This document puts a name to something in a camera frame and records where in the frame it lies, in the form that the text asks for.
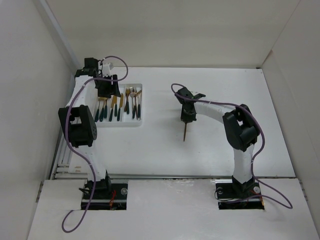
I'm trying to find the aluminium rail frame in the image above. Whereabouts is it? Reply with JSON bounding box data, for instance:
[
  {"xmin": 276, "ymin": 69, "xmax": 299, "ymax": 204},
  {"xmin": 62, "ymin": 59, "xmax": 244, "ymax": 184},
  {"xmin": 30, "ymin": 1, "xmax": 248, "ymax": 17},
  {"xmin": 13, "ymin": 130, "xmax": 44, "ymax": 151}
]
[{"xmin": 48, "ymin": 72, "xmax": 75, "ymax": 180}]

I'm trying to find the gold spoon green handle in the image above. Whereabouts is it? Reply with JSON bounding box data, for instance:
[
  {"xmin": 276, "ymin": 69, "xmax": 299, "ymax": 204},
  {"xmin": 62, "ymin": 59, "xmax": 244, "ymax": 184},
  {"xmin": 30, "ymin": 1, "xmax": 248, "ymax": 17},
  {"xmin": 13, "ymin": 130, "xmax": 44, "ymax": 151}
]
[
  {"xmin": 99, "ymin": 98, "xmax": 108, "ymax": 122},
  {"xmin": 103, "ymin": 98, "xmax": 108, "ymax": 119},
  {"xmin": 94, "ymin": 97, "xmax": 102, "ymax": 122}
]

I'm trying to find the white divided utensil tray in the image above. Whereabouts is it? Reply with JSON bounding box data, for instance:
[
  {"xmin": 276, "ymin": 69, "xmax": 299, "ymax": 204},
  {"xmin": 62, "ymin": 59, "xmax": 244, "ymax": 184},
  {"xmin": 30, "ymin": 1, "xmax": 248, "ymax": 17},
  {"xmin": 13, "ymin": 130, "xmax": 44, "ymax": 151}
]
[{"xmin": 92, "ymin": 83, "xmax": 143, "ymax": 128}]

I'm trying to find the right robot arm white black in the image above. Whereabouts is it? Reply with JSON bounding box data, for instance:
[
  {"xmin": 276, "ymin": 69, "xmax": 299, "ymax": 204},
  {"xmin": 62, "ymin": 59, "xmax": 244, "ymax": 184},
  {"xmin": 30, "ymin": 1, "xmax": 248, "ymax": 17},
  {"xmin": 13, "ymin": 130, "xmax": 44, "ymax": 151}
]
[{"xmin": 175, "ymin": 86, "xmax": 260, "ymax": 198}]

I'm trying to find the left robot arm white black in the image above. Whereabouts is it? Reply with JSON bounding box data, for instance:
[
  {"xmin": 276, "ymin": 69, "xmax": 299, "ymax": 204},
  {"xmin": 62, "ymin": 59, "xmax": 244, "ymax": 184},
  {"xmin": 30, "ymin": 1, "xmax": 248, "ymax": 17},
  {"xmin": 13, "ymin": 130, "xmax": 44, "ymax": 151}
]
[{"xmin": 58, "ymin": 57, "xmax": 121, "ymax": 199}]

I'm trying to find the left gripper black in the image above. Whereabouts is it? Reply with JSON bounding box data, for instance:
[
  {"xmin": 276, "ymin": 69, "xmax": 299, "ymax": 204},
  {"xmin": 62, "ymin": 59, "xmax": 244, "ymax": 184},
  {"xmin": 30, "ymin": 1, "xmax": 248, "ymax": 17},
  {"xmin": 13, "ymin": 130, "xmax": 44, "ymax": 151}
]
[{"xmin": 95, "ymin": 74, "xmax": 121, "ymax": 98}]

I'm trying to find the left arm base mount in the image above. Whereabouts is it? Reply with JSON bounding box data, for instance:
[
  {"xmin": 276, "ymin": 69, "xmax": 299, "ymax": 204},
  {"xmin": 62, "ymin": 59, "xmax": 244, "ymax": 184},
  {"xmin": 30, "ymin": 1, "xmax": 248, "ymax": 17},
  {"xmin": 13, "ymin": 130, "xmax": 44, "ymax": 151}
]
[{"xmin": 88, "ymin": 175, "xmax": 128, "ymax": 211}]

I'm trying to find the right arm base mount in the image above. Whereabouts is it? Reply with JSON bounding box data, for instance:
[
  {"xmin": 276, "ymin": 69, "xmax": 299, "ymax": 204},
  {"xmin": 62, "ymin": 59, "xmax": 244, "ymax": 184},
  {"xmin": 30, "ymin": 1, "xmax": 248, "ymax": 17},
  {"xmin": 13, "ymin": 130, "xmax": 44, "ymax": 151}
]
[{"xmin": 214, "ymin": 177, "xmax": 265, "ymax": 210}]

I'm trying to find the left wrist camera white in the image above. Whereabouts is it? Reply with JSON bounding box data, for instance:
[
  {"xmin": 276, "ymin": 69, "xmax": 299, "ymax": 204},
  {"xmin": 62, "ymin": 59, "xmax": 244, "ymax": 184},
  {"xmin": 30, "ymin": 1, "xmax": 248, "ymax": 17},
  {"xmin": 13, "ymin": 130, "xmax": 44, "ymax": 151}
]
[{"xmin": 101, "ymin": 62, "xmax": 114, "ymax": 77}]

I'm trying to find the gold knife green handle short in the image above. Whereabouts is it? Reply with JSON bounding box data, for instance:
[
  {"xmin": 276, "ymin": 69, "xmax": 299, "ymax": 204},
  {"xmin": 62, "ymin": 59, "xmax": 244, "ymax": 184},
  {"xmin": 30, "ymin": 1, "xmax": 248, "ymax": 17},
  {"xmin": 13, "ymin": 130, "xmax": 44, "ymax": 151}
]
[{"xmin": 113, "ymin": 95, "xmax": 118, "ymax": 117}]

